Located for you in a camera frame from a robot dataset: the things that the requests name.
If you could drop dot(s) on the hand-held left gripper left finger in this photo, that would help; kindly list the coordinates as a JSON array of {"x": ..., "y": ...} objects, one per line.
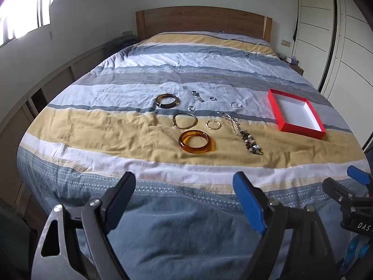
[{"x": 118, "y": 207}]

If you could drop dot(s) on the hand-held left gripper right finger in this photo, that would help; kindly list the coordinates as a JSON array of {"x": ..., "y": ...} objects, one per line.
[{"x": 249, "y": 204}]

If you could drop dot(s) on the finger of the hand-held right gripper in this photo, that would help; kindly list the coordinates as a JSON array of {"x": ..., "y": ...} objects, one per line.
[
  {"x": 338, "y": 191},
  {"x": 360, "y": 175}
]

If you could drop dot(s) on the small gold hoop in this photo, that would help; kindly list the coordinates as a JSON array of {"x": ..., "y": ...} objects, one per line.
[{"x": 208, "y": 127}]

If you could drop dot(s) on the amber translucent bangle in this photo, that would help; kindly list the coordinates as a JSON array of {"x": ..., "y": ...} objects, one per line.
[{"x": 183, "y": 144}]

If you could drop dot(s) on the red cardboard box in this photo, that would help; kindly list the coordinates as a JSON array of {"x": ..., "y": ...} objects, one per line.
[{"x": 295, "y": 112}]

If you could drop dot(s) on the thin gold bangle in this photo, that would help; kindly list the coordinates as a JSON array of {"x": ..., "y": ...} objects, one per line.
[{"x": 176, "y": 124}]

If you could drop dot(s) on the dark brown bangle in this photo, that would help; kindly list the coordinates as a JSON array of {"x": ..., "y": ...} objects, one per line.
[{"x": 163, "y": 105}]

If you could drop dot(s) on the striped duvet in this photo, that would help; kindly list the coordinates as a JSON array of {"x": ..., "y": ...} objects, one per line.
[{"x": 122, "y": 134}]

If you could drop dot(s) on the silver wristwatch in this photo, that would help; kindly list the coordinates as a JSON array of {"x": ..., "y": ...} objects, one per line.
[{"x": 198, "y": 97}]

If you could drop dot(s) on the wooden nightstand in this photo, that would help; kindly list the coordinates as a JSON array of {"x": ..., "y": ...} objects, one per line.
[{"x": 297, "y": 70}]

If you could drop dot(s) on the white wardrobe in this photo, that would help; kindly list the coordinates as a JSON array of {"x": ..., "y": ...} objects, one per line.
[{"x": 332, "y": 49}]

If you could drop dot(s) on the low white cabinet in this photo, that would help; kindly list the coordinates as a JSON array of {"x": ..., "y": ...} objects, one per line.
[{"x": 43, "y": 84}]

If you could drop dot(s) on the dark grey cloth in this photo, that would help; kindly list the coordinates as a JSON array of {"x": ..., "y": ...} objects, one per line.
[{"x": 119, "y": 43}]

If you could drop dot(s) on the wooden headboard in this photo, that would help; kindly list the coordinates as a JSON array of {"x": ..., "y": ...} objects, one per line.
[{"x": 204, "y": 19}]

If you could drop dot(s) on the window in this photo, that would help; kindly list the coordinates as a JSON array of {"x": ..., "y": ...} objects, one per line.
[{"x": 23, "y": 11}]

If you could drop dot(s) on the wall switch plate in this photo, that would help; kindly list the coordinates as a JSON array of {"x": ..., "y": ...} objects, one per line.
[{"x": 285, "y": 43}]

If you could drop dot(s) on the wall socket plate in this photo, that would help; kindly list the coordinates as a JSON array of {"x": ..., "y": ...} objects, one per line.
[{"x": 127, "y": 32}]

